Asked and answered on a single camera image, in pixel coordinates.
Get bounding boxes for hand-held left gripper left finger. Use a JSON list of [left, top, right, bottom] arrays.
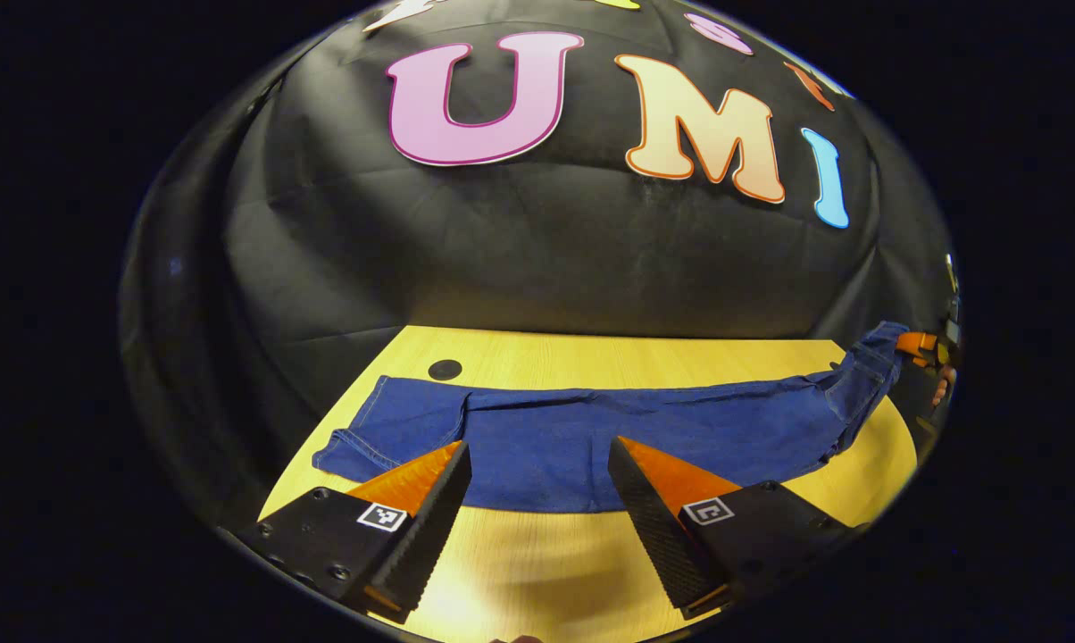
[[234, 440, 473, 624]]

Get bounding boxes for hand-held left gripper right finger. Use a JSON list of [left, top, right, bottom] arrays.
[[608, 435, 862, 620]]

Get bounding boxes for blue denim jeans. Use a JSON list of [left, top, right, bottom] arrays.
[[312, 321, 912, 514]]

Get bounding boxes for black backdrop cloth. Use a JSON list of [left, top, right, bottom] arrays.
[[120, 0, 960, 528]]

